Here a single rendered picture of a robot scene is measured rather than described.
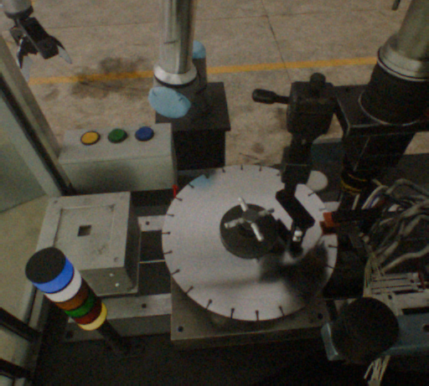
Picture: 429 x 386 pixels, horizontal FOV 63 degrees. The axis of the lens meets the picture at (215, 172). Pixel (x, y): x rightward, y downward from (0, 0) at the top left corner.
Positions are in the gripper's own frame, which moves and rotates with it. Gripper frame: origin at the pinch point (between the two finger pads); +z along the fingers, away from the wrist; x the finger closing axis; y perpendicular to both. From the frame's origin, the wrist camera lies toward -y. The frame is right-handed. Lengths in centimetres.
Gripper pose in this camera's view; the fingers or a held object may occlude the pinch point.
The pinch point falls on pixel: (50, 75)
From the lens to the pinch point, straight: 120.4
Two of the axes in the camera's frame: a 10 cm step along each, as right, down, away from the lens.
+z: 0.2, 6.3, 7.8
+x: -7.2, 5.5, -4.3
